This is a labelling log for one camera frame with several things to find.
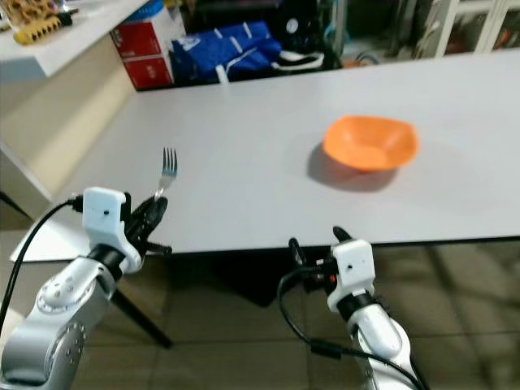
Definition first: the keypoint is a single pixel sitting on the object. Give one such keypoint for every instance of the silver metal fork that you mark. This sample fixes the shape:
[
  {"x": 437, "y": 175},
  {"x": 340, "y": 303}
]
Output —
[{"x": 169, "y": 166}]

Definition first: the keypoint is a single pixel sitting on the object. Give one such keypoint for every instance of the orange plastic plate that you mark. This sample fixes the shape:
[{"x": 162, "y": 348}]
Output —
[{"x": 370, "y": 142}]

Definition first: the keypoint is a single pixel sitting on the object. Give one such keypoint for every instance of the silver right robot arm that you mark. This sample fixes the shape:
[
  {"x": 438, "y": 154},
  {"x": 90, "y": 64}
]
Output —
[{"x": 382, "y": 333}]

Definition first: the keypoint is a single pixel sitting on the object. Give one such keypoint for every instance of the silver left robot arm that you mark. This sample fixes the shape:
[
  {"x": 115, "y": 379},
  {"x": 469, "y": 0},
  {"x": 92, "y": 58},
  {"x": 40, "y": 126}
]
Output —
[{"x": 57, "y": 325}]

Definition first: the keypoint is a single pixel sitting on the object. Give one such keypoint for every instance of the white dining table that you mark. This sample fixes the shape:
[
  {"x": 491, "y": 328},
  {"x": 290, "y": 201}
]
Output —
[{"x": 252, "y": 122}]

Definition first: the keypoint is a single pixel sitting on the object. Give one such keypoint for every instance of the red cardboard box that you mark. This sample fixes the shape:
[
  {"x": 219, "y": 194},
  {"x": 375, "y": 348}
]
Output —
[{"x": 142, "y": 53}]

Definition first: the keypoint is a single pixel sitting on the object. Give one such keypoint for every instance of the blue fabric bag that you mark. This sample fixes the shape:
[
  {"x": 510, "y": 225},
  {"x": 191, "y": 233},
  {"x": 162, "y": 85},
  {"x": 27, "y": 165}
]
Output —
[{"x": 211, "y": 49}]

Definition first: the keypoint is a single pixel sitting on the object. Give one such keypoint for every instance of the white counter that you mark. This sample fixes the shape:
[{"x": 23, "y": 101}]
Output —
[{"x": 49, "y": 57}]

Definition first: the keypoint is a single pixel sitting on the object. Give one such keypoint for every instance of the black white shoe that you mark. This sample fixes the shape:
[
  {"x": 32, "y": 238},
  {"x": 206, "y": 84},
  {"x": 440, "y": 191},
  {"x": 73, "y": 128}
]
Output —
[{"x": 301, "y": 58}]

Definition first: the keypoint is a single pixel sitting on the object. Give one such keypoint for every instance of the yellow snack pack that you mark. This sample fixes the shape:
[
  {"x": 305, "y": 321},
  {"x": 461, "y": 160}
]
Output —
[{"x": 49, "y": 31}]

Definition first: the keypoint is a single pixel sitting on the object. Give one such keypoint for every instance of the clear pretzel jar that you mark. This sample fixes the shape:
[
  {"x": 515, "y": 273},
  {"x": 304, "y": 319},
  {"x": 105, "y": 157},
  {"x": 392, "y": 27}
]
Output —
[{"x": 36, "y": 8}]

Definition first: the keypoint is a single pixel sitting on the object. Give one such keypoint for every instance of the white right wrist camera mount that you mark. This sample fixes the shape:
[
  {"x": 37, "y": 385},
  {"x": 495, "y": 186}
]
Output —
[{"x": 353, "y": 264}]

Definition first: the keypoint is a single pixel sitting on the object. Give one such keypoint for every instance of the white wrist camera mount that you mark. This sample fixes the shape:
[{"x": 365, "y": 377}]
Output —
[
  {"x": 104, "y": 215},
  {"x": 353, "y": 264}
]

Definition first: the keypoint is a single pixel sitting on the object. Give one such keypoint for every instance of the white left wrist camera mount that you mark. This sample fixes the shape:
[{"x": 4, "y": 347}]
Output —
[{"x": 104, "y": 215}]

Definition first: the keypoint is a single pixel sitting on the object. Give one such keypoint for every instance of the white shelf frame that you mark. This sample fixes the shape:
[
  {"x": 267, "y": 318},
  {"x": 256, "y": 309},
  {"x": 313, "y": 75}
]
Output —
[{"x": 455, "y": 24}]

